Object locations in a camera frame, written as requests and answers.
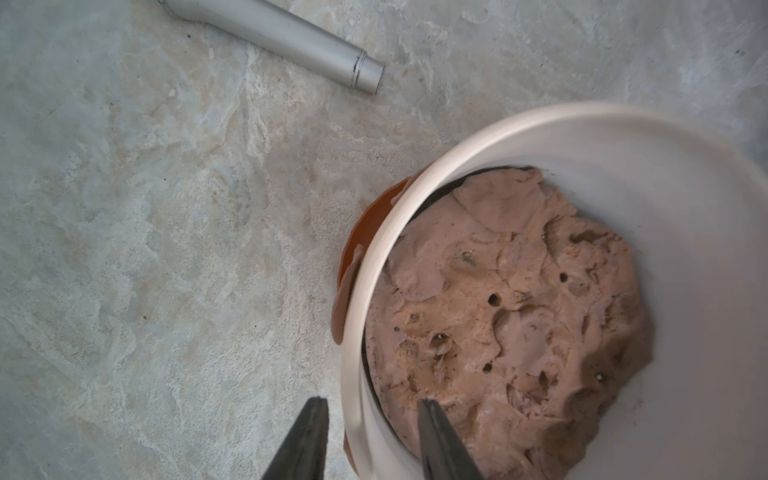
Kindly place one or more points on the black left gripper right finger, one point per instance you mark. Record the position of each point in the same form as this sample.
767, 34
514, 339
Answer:
443, 454

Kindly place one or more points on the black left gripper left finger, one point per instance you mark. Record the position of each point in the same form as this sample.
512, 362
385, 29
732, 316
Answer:
302, 454

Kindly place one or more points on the white ceramic pot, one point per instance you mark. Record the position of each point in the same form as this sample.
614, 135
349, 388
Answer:
694, 211

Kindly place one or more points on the brown dried mud filling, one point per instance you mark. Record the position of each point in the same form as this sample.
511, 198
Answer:
521, 318

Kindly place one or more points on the orange saucer under pot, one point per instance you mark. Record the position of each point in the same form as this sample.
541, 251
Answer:
366, 228

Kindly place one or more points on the silver microphone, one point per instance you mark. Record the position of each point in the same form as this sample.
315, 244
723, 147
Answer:
287, 35

